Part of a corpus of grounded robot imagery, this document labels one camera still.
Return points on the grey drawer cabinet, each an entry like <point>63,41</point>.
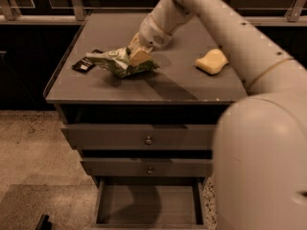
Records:
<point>177,93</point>

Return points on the green jalapeno chip bag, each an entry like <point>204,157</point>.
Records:
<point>118,63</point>

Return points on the grey open bottom drawer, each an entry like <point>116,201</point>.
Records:
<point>149,203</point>

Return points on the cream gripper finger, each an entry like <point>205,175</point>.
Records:
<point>138,57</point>
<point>135,45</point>

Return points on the grey middle drawer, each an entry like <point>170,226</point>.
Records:
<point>148,167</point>

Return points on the yellow sponge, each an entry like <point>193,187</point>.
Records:
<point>213,62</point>

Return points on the metal window railing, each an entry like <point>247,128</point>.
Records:
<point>11,10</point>

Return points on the black snack bar wrapper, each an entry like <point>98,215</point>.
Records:
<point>85,64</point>

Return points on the black object on floor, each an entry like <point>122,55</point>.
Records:
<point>44,223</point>

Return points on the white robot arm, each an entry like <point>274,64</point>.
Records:
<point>260,142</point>

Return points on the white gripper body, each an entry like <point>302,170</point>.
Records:
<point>152,34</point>

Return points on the grey top drawer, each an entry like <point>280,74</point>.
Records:
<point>138,137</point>

